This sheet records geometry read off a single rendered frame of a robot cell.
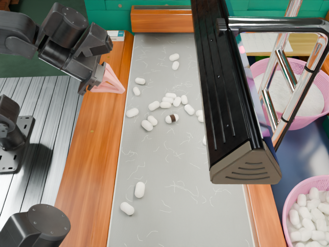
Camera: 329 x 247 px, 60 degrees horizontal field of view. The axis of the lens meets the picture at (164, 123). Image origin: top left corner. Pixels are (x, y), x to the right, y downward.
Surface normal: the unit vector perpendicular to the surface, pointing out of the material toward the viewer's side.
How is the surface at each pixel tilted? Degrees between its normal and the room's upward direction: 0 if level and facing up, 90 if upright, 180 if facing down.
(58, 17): 90
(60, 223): 51
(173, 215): 0
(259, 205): 0
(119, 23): 90
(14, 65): 0
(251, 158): 90
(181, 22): 90
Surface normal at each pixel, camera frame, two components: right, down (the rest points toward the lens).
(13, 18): 0.24, -0.65
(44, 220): 0.56, -0.81
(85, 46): 0.00, 0.76
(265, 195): 0.00, -0.65
